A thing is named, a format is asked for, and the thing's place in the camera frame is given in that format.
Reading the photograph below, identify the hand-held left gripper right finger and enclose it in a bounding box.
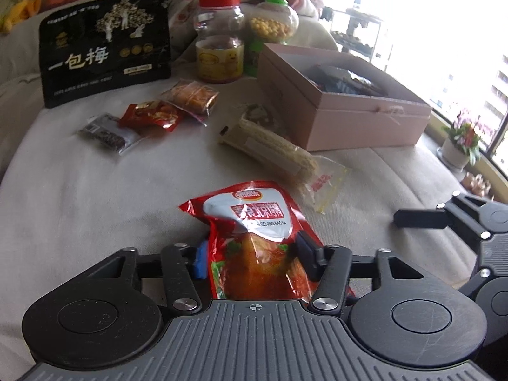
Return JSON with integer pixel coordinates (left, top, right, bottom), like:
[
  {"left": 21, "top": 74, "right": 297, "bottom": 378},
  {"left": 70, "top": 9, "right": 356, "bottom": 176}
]
[{"left": 296, "top": 230, "right": 421, "bottom": 315}]

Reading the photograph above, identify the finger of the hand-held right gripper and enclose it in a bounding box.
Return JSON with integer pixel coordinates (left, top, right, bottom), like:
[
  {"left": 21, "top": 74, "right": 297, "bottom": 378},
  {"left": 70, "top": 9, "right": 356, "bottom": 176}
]
[
  {"left": 393, "top": 190, "right": 491, "bottom": 243},
  {"left": 456, "top": 268, "right": 493, "bottom": 298}
]

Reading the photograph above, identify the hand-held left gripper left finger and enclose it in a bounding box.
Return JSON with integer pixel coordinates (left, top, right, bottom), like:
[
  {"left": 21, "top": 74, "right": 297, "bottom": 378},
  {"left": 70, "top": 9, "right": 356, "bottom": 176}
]
[{"left": 110, "top": 242, "right": 209, "bottom": 315}]

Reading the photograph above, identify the red grey-top snack packet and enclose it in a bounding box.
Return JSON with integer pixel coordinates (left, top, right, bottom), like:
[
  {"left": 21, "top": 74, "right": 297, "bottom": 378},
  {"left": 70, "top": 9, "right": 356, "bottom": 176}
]
[{"left": 178, "top": 180, "right": 356, "bottom": 302}]

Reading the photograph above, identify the pink cardboard box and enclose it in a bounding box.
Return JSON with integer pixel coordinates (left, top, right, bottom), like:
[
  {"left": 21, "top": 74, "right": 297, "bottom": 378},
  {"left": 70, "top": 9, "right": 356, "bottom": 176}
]
[{"left": 257, "top": 43, "right": 432, "bottom": 152}]

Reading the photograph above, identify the small red snack packet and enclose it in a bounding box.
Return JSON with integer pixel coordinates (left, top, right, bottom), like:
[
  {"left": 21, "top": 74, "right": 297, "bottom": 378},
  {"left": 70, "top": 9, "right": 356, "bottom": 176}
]
[{"left": 119, "top": 101, "right": 185, "bottom": 131}]

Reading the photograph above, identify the dark snack packet white label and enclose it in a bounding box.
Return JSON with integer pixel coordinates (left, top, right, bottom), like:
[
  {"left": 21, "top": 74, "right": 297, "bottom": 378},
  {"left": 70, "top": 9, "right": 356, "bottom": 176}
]
[{"left": 77, "top": 114, "right": 140, "bottom": 155}]

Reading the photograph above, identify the orange cake packet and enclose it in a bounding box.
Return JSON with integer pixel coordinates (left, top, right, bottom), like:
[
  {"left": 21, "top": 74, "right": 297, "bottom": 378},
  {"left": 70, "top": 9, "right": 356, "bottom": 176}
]
[{"left": 161, "top": 79, "right": 220, "bottom": 127}]

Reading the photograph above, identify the pair of slippers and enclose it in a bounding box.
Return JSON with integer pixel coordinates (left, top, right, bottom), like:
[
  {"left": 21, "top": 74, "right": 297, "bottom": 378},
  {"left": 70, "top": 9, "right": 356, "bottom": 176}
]
[{"left": 460, "top": 172, "right": 493, "bottom": 199}]

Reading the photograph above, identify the potted flower plant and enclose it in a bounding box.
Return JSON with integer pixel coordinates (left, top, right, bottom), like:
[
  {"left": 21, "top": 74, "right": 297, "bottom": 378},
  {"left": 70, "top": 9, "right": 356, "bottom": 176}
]
[{"left": 437, "top": 109, "right": 493, "bottom": 173}]

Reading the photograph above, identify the metal shelf rack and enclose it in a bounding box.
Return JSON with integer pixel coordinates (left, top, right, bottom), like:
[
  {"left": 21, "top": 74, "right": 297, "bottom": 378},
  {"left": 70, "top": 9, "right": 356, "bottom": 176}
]
[{"left": 323, "top": 8, "right": 384, "bottom": 64}]

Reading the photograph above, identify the red-lid clear plastic jar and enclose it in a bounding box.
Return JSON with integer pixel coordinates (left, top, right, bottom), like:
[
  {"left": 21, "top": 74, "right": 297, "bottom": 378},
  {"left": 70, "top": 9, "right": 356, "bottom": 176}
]
[{"left": 193, "top": 0, "right": 246, "bottom": 84}]

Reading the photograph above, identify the green-lid jar of yellow balls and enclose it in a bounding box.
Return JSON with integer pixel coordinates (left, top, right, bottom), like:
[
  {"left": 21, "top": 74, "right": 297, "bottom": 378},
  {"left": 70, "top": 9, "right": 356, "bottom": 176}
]
[{"left": 246, "top": 0, "right": 299, "bottom": 78}]

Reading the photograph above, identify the large black snack bag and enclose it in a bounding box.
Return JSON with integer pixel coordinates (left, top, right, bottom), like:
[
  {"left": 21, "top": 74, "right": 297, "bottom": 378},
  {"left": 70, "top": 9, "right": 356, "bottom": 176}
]
[{"left": 39, "top": 0, "right": 172, "bottom": 109}]

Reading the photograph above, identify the yellow plush toy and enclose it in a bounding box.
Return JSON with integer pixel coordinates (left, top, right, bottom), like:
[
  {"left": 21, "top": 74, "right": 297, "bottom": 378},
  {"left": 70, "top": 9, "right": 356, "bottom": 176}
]
[{"left": 0, "top": 0, "right": 42, "bottom": 34}]

